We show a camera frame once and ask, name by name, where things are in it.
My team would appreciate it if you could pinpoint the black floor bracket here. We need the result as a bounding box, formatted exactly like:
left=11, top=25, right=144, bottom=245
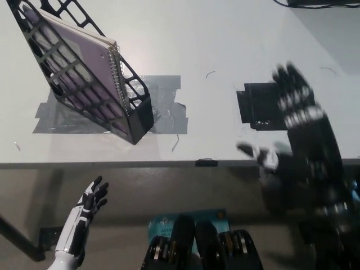
left=38, top=226, right=65, bottom=251

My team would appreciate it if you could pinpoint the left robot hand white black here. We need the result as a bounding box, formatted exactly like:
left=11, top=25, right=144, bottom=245
left=54, top=175, right=110, bottom=257

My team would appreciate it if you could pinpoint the black table leg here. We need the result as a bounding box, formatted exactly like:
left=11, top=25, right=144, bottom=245
left=0, top=213, right=46, bottom=263

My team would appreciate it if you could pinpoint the black tape patch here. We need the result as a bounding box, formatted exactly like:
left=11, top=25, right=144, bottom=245
left=235, top=82, right=290, bottom=132

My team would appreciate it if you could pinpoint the grey duct tape patch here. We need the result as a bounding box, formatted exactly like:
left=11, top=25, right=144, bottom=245
left=32, top=74, right=189, bottom=135

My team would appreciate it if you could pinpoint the purple spiral notebook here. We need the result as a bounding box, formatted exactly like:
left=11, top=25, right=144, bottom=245
left=21, top=5, right=132, bottom=133

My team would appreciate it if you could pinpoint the black lattice file shelf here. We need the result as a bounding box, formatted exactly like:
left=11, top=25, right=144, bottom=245
left=7, top=0, right=155, bottom=146

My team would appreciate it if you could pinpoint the black cable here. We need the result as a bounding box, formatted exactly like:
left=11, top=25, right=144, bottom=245
left=273, top=0, right=360, bottom=9

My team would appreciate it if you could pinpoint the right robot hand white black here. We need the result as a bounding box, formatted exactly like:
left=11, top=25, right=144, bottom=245
left=236, top=62, right=351, bottom=213

